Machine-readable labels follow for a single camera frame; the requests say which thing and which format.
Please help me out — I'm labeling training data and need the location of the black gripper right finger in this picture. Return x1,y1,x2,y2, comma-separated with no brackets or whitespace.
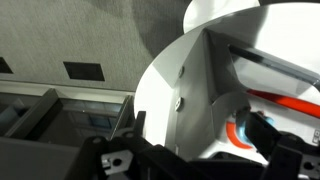
245,111,284,160

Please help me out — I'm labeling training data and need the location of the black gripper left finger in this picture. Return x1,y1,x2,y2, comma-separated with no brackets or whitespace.
132,110,148,141

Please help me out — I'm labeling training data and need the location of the blue stove knob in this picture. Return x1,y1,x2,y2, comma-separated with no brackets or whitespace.
234,111,276,145

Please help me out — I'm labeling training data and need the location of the black-white code sticker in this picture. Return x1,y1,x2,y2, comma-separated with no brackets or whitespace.
311,129,320,146

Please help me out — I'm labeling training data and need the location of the black floor outlet plate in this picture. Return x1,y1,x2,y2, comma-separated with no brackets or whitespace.
62,61,106,82
0,56,14,75

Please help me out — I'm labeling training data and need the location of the dark grey frame post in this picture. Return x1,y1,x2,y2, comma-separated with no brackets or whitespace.
109,94,135,140
4,88,64,141

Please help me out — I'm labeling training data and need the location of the orange ring around knob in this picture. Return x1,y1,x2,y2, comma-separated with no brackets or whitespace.
225,120,255,150

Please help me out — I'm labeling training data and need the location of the orange stove handle bar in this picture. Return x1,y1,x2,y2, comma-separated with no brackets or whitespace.
246,88,320,120

